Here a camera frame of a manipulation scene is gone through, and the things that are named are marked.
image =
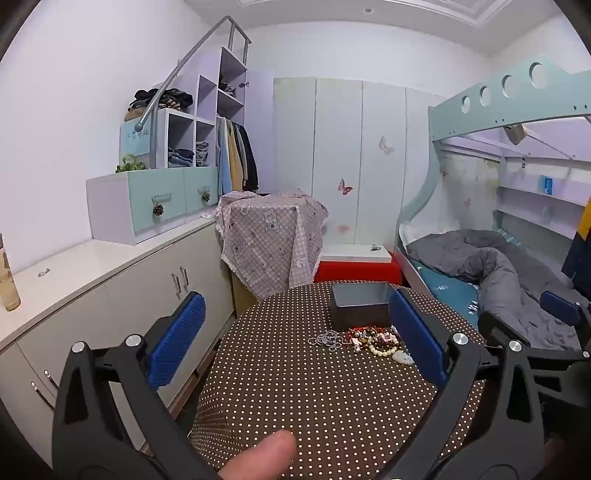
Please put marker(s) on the pink butterfly sticker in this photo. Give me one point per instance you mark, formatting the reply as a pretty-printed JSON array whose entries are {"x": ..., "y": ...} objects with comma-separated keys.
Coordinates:
[{"x": 344, "y": 187}]

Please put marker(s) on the pink checked bear cloth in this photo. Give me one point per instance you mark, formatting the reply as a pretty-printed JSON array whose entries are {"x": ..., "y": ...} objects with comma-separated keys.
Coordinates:
[{"x": 268, "y": 235}]

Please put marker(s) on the red bench with white top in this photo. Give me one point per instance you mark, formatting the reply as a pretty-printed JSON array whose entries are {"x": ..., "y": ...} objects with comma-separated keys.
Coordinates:
[{"x": 360, "y": 273}]

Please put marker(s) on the low white cabinet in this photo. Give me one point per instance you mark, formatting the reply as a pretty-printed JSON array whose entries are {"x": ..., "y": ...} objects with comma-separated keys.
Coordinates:
[{"x": 115, "y": 263}]

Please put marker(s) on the teal bunk bed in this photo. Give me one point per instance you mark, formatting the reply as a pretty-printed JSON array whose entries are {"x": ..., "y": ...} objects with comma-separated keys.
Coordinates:
[{"x": 489, "y": 117}]

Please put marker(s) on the blue label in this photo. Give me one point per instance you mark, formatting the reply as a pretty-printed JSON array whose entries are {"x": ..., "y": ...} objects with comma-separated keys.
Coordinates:
[{"x": 546, "y": 184}]

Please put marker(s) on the tan hanging coat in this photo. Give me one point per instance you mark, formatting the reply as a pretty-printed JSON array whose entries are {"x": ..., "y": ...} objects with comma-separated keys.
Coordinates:
[{"x": 236, "y": 161}]

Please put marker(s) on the brown box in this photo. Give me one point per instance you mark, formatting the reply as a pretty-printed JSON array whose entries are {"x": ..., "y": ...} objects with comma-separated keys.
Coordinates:
[{"x": 242, "y": 295}]

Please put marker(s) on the grey metal tin box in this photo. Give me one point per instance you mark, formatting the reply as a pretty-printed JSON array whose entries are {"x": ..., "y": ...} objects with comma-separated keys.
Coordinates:
[{"x": 360, "y": 309}]

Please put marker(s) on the folded dark clothes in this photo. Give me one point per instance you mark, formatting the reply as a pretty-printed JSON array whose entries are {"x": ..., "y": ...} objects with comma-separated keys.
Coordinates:
[{"x": 227, "y": 88}]

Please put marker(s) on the pile of dark clothes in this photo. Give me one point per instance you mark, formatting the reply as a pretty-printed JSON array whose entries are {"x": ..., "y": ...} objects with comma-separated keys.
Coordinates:
[{"x": 171, "y": 98}]

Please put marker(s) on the black hanging jacket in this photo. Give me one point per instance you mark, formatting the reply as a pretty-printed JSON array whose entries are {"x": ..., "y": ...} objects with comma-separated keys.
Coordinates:
[{"x": 249, "y": 161}]

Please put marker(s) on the folded grey jeans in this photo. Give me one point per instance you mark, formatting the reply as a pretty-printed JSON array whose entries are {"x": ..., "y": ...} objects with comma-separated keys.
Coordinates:
[{"x": 202, "y": 154}]

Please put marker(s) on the light blue hanging shirt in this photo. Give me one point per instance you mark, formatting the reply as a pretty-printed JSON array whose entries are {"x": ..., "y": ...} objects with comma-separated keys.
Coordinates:
[{"x": 224, "y": 161}]

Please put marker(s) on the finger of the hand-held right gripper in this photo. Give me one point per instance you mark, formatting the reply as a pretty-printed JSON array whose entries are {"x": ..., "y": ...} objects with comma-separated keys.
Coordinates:
[
  {"x": 561, "y": 307},
  {"x": 496, "y": 327}
]

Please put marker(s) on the curved metal handrail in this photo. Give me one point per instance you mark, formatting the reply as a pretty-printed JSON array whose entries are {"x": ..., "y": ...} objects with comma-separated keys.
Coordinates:
[{"x": 138, "y": 125}]

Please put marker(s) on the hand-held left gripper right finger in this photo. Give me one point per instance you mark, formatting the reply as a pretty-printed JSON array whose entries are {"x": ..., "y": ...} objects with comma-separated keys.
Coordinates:
[{"x": 418, "y": 337}]

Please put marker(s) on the green ornament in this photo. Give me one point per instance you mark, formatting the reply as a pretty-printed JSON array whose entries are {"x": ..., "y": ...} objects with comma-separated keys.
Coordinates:
[{"x": 127, "y": 165}]

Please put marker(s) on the person's left hand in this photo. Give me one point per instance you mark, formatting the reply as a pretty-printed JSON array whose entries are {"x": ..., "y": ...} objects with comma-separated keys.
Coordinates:
[{"x": 261, "y": 454}]

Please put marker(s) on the grey duvet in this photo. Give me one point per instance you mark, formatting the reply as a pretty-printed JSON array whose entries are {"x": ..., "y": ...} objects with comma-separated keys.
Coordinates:
[{"x": 498, "y": 272}]

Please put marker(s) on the clear drink bottle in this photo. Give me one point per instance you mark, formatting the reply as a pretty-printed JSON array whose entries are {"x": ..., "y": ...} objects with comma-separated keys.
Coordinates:
[{"x": 8, "y": 277}]

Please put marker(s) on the white wardrobe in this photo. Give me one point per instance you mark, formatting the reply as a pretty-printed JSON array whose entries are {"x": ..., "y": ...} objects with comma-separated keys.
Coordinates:
[{"x": 295, "y": 138}]

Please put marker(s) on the brown polka dot tablecloth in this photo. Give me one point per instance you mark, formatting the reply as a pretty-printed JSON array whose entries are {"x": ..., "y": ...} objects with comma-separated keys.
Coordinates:
[{"x": 323, "y": 406}]

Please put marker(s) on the dark blue hanging garment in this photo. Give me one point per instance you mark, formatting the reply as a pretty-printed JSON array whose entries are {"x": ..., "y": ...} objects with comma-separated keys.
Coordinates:
[{"x": 577, "y": 258}]

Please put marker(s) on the folded blue jeans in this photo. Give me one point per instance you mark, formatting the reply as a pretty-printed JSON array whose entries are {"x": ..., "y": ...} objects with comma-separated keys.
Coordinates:
[{"x": 180, "y": 158}]

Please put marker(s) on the lavender stepped shelf unit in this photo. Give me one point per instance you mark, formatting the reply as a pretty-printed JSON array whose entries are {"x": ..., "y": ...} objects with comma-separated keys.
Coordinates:
[{"x": 143, "y": 203}]

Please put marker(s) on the light blue storage box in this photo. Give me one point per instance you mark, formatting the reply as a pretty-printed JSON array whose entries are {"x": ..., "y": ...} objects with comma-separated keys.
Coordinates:
[{"x": 135, "y": 141}]

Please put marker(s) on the teal bedsheet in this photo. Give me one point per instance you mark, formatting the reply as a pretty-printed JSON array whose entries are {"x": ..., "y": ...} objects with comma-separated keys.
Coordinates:
[{"x": 448, "y": 290}]

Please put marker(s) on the pale butterfly sticker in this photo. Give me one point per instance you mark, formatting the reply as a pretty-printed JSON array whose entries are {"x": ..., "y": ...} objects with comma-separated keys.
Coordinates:
[{"x": 385, "y": 145}]

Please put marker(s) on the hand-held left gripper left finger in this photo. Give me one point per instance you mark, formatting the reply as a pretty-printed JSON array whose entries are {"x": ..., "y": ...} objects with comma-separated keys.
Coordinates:
[{"x": 178, "y": 341}]

